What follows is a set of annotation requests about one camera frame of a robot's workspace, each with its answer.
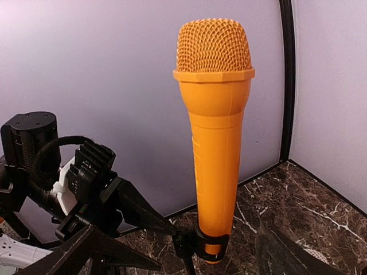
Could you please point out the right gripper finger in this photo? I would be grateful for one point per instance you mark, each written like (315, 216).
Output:
(277, 254)

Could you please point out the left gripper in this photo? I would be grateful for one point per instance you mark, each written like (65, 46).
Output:
(84, 243)

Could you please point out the beige microphone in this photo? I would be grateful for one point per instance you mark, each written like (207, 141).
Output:
(317, 255)

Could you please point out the black stand of orange microphone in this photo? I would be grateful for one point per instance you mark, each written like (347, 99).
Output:
(188, 243)

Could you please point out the orange microphone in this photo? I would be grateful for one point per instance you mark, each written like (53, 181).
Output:
(214, 74)

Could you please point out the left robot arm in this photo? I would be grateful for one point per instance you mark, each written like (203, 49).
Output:
(33, 156)

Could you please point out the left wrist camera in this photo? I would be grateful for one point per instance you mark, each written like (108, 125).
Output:
(85, 176)

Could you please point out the right black frame post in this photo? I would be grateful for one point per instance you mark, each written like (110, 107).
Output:
(289, 48)

